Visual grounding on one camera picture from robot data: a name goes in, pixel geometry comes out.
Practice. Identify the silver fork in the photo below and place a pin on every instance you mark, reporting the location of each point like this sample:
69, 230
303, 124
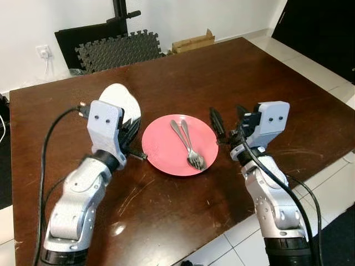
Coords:
186, 133

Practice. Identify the black door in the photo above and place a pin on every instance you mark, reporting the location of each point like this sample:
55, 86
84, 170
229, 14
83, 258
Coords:
316, 27

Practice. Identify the dark grey foam puzzle mat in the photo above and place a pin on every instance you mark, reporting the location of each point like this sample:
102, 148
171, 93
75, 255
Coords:
119, 52

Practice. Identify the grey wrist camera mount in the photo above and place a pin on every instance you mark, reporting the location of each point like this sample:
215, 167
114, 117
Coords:
272, 122
105, 124

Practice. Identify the dark floor mat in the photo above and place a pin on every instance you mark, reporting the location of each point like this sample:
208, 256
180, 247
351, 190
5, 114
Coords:
338, 238

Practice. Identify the white plate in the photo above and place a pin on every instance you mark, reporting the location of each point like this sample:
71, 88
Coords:
119, 100

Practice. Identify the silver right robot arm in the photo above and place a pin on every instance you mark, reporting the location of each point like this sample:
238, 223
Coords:
274, 205

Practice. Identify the black flat board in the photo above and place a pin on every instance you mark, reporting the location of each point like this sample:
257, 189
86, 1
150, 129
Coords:
69, 41

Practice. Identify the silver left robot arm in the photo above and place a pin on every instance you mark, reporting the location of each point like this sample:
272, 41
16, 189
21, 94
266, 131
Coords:
77, 199

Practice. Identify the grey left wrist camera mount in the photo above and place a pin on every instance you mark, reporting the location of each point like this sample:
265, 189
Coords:
105, 124

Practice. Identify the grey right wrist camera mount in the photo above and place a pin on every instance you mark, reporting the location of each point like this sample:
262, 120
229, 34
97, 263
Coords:
272, 122

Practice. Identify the black metal stand pole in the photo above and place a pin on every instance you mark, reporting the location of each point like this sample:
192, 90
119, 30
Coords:
120, 8

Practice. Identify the pink plate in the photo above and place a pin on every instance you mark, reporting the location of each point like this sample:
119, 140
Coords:
166, 149

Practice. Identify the white wall socket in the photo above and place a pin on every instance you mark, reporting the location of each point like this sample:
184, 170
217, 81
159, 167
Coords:
43, 51

